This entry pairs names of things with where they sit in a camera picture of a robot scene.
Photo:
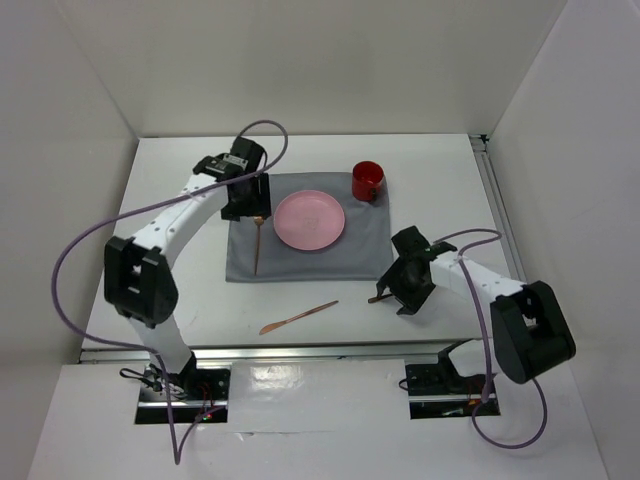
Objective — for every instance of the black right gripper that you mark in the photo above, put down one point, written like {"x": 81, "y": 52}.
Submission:
{"x": 391, "y": 278}

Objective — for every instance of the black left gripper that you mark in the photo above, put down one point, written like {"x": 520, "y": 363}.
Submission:
{"x": 260, "y": 205}

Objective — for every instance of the copper fork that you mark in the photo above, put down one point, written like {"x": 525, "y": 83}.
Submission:
{"x": 259, "y": 222}

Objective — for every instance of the pink plate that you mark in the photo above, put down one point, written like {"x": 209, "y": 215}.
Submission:
{"x": 309, "y": 220}

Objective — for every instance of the grey cloth placemat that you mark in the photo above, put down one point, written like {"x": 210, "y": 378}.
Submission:
{"x": 362, "y": 252}

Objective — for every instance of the red enamel mug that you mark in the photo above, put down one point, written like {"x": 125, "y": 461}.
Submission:
{"x": 367, "y": 181}

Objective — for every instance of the copper knife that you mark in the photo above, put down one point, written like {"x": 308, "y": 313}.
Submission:
{"x": 273, "y": 326}

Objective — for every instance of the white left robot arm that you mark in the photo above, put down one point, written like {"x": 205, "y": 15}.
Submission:
{"x": 138, "y": 278}

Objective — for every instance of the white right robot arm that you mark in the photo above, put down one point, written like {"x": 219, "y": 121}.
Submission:
{"x": 523, "y": 329}

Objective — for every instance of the aluminium table edge rail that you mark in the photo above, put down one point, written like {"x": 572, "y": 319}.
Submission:
{"x": 317, "y": 351}

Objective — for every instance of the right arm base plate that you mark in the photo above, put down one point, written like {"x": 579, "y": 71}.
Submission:
{"x": 436, "y": 391}

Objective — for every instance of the aluminium right side rail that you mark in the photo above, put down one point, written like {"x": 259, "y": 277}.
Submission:
{"x": 479, "y": 146}

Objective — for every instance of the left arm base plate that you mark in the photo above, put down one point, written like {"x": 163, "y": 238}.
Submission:
{"x": 208, "y": 398}

